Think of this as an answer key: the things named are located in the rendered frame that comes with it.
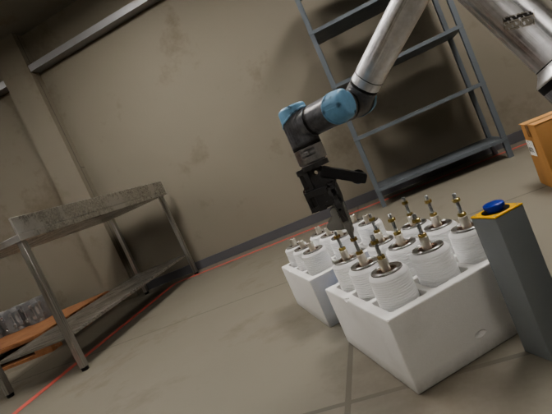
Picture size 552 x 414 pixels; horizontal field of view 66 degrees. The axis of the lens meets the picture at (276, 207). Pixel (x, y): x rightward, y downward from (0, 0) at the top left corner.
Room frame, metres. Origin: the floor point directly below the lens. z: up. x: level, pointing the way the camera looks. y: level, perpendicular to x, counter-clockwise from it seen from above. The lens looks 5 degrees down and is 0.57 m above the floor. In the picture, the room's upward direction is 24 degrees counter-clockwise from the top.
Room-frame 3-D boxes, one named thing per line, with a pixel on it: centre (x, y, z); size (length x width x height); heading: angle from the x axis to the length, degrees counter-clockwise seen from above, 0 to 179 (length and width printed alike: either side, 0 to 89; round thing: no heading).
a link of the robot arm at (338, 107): (1.02, -0.22, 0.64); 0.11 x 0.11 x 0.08; 45
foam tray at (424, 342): (1.10, -0.26, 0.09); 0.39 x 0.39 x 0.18; 12
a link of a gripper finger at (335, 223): (1.06, -0.13, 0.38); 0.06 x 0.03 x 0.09; 75
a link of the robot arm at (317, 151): (1.07, -0.13, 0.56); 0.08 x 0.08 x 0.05
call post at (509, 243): (0.83, -0.40, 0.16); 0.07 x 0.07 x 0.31; 12
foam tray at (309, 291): (1.64, -0.15, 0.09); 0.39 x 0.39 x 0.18; 13
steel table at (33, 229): (3.09, 1.37, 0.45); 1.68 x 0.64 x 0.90; 166
